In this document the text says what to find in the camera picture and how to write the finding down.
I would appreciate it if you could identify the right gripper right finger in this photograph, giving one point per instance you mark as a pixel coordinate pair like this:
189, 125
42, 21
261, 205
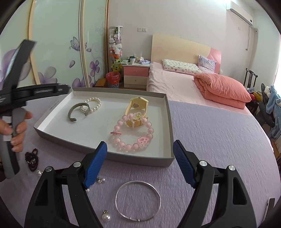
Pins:
233, 207

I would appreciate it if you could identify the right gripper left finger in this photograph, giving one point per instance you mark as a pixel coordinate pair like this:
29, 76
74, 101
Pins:
47, 206

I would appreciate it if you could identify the large pearl pendant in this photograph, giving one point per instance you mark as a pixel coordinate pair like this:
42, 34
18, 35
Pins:
106, 216

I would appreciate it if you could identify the grey cuff bangle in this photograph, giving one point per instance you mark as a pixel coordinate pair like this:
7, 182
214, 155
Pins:
78, 109

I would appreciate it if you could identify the yellow wrist watch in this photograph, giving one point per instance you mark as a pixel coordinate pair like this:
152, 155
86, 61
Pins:
136, 112

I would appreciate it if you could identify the thin silver bangle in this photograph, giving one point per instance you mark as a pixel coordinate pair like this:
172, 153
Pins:
138, 201

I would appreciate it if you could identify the floral sliding wardrobe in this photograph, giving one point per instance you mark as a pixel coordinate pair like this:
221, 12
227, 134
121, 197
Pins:
70, 40

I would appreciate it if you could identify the small wooden stool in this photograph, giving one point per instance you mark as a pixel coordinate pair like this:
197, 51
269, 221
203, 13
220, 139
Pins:
101, 83

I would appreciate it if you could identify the red waste bin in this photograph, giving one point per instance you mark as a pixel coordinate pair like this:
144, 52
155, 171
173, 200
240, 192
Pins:
113, 79

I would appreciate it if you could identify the blue plush clothing pile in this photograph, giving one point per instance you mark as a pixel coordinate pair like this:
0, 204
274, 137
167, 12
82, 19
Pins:
270, 109

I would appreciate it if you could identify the clear tube of plush toys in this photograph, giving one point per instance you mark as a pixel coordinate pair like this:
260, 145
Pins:
115, 48

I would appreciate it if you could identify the grey cardboard tray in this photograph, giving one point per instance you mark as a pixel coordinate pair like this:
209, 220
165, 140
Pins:
87, 132

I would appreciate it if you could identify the folded coral duvet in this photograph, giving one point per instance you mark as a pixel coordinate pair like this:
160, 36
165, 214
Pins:
222, 89

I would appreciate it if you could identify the pink white nightstand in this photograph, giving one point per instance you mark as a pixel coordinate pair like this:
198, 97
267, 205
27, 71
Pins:
136, 76

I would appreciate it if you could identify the white mug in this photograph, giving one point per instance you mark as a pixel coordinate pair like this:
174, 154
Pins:
132, 60

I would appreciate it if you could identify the dark wooden chair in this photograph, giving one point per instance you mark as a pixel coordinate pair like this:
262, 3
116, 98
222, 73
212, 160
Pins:
250, 79

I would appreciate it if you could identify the bed with pink sheet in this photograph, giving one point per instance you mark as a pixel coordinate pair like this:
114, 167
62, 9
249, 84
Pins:
181, 88

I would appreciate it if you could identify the purple patterned pillow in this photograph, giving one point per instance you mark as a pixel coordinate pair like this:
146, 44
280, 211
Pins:
206, 65

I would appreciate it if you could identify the floral white pillow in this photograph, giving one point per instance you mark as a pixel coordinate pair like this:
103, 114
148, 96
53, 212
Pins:
180, 67

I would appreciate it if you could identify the beige pink headboard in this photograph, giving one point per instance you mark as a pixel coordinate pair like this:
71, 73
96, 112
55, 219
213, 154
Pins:
179, 49

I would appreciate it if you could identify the white air conditioner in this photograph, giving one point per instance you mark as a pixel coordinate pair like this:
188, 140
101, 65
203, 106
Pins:
240, 12

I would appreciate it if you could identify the pearl chain earrings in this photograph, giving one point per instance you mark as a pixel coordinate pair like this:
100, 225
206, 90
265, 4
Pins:
99, 180

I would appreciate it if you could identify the white wall socket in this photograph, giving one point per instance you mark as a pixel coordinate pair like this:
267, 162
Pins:
142, 29

